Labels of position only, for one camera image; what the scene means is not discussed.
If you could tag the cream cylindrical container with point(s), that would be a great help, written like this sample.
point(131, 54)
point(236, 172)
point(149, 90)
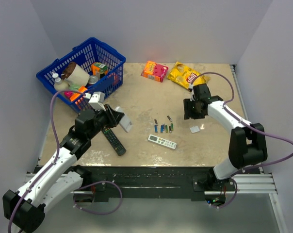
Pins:
point(74, 73)

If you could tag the metal tin can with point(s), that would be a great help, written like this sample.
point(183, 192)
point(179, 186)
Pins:
point(93, 79)

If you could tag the orange box in basket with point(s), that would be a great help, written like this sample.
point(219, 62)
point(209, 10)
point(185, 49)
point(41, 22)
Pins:
point(77, 93)

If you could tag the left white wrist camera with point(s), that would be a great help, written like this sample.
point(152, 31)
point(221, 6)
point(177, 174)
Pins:
point(96, 100)

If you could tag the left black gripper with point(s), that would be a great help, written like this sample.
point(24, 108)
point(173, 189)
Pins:
point(113, 117)

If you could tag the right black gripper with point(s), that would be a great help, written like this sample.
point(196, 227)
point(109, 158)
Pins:
point(188, 113)

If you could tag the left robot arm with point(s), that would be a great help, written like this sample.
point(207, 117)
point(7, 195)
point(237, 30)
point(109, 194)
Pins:
point(28, 206)

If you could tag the white bottle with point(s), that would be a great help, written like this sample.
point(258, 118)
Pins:
point(59, 84)

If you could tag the black TV remote control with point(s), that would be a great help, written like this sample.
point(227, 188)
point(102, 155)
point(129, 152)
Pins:
point(114, 141)

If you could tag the blue plastic shopping basket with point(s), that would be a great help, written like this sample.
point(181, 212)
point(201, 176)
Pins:
point(90, 51)

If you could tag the small white remote control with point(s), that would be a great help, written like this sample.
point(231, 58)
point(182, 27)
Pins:
point(125, 121)

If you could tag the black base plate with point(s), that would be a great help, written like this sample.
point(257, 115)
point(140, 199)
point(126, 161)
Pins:
point(194, 183)

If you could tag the white battery cover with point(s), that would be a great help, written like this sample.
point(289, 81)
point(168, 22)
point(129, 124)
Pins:
point(195, 129)

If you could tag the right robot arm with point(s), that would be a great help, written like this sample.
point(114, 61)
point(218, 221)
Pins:
point(246, 147)

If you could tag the yellow Lays chips bag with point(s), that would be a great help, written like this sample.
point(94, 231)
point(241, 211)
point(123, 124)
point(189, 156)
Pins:
point(184, 76)

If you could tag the orange green juice carton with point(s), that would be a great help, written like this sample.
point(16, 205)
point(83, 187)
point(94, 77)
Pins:
point(99, 69)

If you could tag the light green packet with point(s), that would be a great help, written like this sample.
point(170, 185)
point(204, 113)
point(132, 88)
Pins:
point(74, 87)

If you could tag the orange pink snack box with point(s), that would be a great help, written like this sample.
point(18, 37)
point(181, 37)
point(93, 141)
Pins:
point(154, 71)

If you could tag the pink small box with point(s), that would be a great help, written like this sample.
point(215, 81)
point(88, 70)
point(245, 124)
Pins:
point(68, 94)

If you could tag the long white remote control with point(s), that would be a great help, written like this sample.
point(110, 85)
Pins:
point(162, 142)

